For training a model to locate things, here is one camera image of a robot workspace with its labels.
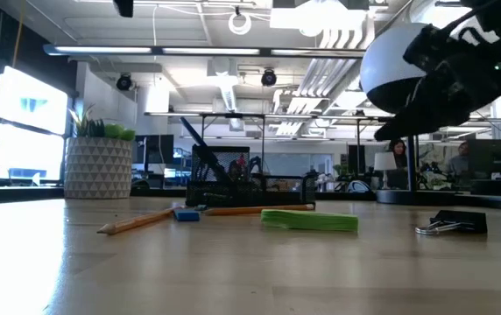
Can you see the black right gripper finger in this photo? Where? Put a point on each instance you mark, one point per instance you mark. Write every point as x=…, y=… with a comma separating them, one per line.
x=434, y=124
x=425, y=111

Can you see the green sticky note pad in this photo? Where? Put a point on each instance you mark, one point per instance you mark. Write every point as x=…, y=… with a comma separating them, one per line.
x=309, y=221

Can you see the orange wooden pencil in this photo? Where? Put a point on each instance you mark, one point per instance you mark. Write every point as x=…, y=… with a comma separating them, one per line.
x=255, y=210
x=136, y=222

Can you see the blue eraser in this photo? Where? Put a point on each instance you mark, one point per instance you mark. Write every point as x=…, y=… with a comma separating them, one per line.
x=187, y=215

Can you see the black mesh desk organizer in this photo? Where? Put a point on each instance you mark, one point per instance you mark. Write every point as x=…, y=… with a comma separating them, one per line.
x=250, y=192

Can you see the small white table lamp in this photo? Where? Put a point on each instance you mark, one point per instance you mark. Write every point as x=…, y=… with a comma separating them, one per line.
x=384, y=162

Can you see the black computer monitor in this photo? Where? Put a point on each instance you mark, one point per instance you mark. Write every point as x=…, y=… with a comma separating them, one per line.
x=154, y=149
x=496, y=159

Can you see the black ceiling spotlight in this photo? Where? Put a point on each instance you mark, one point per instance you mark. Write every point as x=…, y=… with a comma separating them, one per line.
x=269, y=78
x=124, y=82

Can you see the long ceiling light bar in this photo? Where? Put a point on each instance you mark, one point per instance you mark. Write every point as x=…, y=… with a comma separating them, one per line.
x=211, y=51

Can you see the black ceiling-mounted device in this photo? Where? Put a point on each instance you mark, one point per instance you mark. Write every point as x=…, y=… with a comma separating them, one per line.
x=123, y=6

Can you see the succulent in patterned white pot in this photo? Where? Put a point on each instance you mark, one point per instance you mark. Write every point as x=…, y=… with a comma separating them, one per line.
x=97, y=168

